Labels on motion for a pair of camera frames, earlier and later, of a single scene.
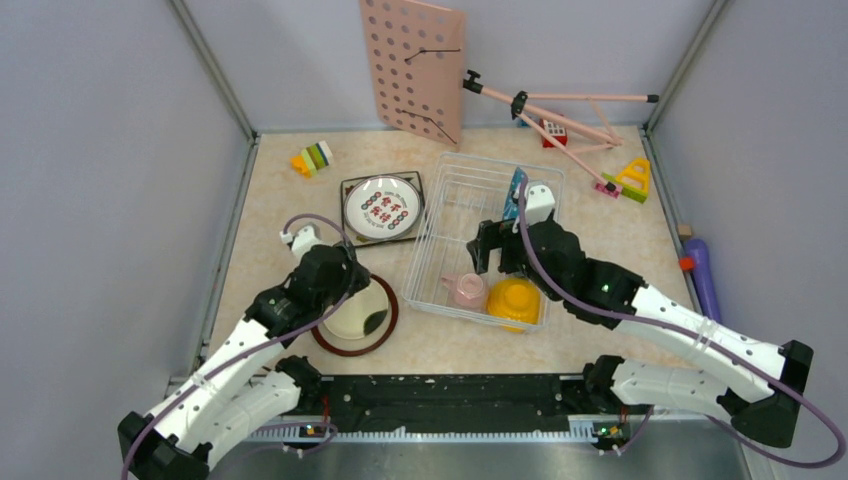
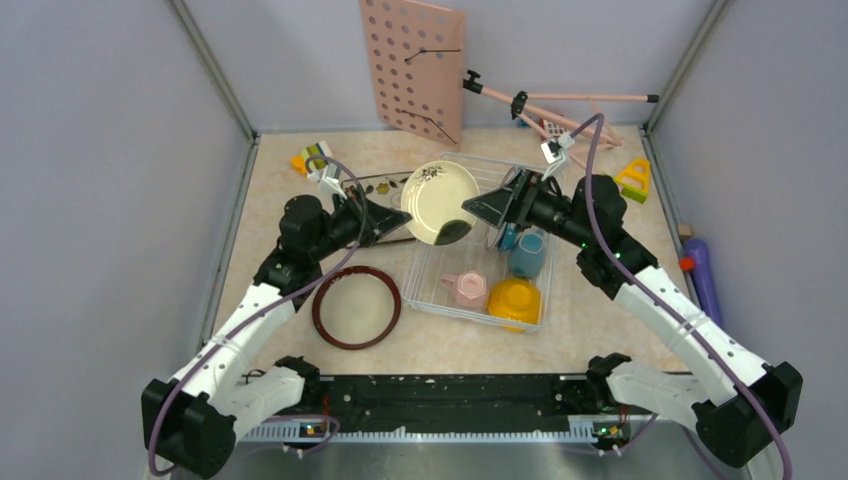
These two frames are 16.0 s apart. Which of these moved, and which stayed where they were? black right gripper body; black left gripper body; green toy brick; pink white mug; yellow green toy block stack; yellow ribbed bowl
Moved: black left gripper body; black right gripper body
Stayed: pink white mug; yellow green toy block stack; yellow ribbed bowl; green toy brick
